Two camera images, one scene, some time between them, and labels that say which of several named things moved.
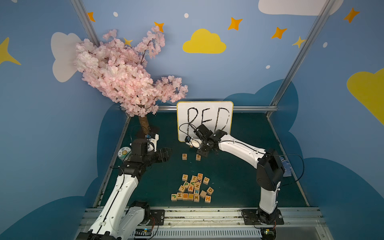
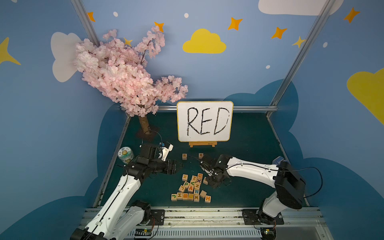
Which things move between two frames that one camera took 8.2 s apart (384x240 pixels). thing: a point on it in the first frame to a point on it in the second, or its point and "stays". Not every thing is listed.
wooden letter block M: [196, 198] stays
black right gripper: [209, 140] to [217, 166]
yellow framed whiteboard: [218, 115] stays
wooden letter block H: [207, 199] stays
